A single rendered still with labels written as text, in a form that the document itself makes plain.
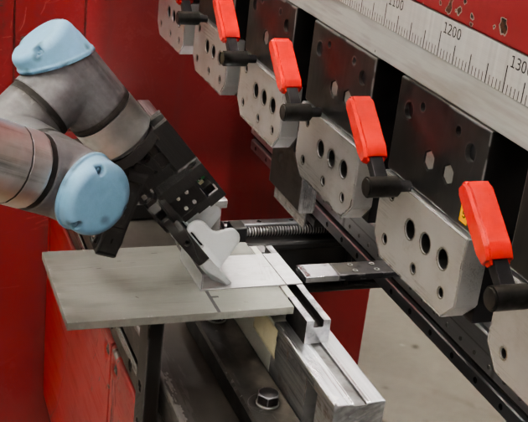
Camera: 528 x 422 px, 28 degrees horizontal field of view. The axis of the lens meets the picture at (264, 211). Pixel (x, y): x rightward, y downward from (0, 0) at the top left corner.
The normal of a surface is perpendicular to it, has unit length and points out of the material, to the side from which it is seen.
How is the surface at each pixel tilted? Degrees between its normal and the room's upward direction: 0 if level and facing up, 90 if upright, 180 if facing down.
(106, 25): 90
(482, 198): 39
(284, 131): 90
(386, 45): 90
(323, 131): 90
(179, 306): 0
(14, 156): 67
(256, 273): 0
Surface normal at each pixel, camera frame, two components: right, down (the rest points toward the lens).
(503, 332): -0.94, 0.04
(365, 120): 0.29, -0.47
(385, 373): 0.11, -0.92
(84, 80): 0.55, 0.19
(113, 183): 0.66, 0.36
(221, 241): 0.22, 0.25
